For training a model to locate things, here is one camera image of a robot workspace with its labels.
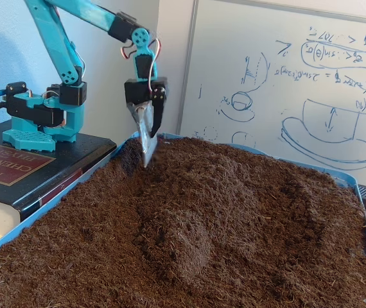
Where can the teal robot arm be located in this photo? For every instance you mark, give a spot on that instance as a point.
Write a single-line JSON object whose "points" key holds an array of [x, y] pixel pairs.
{"points": [[51, 41]]}

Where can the brown soil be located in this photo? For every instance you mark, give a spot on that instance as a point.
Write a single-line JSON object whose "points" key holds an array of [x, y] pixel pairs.
{"points": [[234, 240]]}

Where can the blue plastic tray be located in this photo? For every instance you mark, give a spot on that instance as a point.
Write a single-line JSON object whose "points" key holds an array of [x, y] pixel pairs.
{"points": [[346, 178]]}

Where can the whiteboard with blue drawings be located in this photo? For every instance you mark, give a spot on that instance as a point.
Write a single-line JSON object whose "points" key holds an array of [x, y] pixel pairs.
{"points": [[298, 96]]}

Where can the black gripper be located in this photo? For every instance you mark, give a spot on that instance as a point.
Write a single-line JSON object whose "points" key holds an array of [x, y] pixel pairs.
{"points": [[137, 92]]}

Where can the silver foil-taped blade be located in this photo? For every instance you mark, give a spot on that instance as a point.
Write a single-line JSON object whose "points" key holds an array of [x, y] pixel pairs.
{"points": [[147, 147]]}

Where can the black chemistry physics handbook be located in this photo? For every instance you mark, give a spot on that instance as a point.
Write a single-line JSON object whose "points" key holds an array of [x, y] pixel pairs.
{"points": [[67, 154]]}

